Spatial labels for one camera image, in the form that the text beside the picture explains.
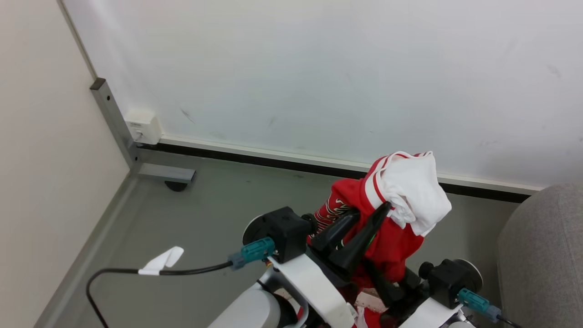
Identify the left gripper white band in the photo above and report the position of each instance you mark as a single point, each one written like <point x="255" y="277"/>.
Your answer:
<point x="314" y="282"/>

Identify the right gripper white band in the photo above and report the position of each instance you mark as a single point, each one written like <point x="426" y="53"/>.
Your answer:
<point x="426" y="314"/>

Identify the red and white jersey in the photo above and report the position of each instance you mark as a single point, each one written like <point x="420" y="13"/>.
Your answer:
<point x="391" y="214"/>

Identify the white and black baseboard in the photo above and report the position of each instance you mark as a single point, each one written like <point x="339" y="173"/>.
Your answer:
<point x="319" y="163"/>

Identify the grey fabric sofa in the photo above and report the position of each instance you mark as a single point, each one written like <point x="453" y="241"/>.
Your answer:
<point x="544" y="255"/>

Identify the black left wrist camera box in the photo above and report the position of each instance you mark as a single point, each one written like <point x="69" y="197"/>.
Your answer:
<point x="288" y="232"/>

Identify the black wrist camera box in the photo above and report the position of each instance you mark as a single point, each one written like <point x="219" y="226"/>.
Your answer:
<point x="451" y="281"/>
<point x="288" y="232"/>

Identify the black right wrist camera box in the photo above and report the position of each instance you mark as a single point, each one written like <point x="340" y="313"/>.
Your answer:
<point x="451" y="281"/>

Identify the black round frame foot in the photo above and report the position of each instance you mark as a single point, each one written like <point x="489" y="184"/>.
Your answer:
<point x="176" y="186"/>

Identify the white wall socket box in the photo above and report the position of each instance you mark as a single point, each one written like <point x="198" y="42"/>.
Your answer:
<point x="143" y="126"/>

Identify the grey metal frame post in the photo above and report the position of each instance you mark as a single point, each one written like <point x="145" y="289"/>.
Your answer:
<point x="116" y="123"/>

